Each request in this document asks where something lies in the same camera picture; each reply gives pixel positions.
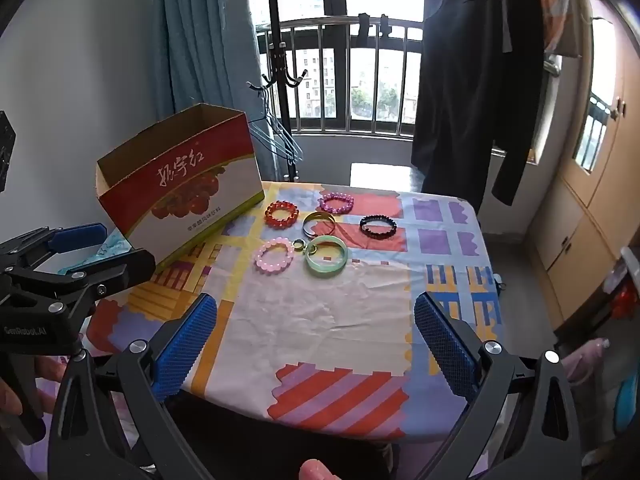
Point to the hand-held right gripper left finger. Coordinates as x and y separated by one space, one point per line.
187 345

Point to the black hanging clothes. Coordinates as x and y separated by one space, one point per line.
465 85

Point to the colourful patterned tablecloth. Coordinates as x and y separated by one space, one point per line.
310 320

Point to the teal bowl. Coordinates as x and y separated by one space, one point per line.
626 405

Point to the wooden cabinet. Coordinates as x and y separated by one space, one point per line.
600 200

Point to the black coat rack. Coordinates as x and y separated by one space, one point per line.
277 60

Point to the gold metal bangle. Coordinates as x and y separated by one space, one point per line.
320 216

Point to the person's left hand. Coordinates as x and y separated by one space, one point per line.
10 397

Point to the green jade bangle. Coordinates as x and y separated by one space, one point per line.
325 267

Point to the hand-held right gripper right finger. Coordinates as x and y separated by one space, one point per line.
445 345

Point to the orange hanging towel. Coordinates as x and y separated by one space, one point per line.
552 15

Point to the person's right hand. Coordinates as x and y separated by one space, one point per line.
317 471

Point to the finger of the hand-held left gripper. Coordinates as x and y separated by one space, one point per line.
80 237
125 265

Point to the red printed cardboard box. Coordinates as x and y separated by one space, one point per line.
180 190

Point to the metal balcony railing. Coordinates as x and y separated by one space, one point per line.
340 75

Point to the teal patterned cloth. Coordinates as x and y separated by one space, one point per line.
107 257

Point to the blue curtain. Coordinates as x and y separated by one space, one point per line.
200 50

